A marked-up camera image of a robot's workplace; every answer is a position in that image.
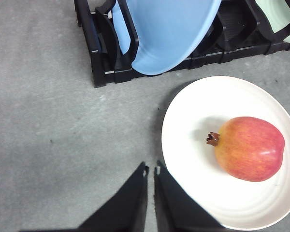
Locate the white plate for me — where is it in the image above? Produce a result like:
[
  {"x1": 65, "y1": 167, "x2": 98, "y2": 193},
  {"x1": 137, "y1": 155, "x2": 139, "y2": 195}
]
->
[{"x1": 161, "y1": 76, "x2": 290, "y2": 230}]

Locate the green plate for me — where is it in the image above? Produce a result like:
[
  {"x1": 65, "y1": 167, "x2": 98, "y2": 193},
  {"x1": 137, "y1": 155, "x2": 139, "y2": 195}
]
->
[{"x1": 255, "y1": 0, "x2": 290, "y2": 43}]

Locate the blue plate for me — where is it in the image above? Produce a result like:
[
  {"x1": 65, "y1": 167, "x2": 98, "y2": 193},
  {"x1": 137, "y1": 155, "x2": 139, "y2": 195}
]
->
[{"x1": 112, "y1": 0, "x2": 222, "y2": 75}]

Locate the red pomegranate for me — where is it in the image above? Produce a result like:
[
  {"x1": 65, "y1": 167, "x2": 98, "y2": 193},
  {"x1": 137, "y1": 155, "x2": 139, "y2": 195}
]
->
[{"x1": 206, "y1": 116, "x2": 285, "y2": 182}]

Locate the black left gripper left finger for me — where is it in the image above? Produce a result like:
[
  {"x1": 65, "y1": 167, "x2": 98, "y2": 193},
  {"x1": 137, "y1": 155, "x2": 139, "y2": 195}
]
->
[{"x1": 78, "y1": 161, "x2": 149, "y2": 232}]

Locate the black dish rack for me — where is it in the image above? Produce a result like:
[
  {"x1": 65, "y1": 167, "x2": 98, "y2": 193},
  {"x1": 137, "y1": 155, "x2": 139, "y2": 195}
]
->
[{"x1": 74, "y1": 0, "x2": 290, "y2": 87}]

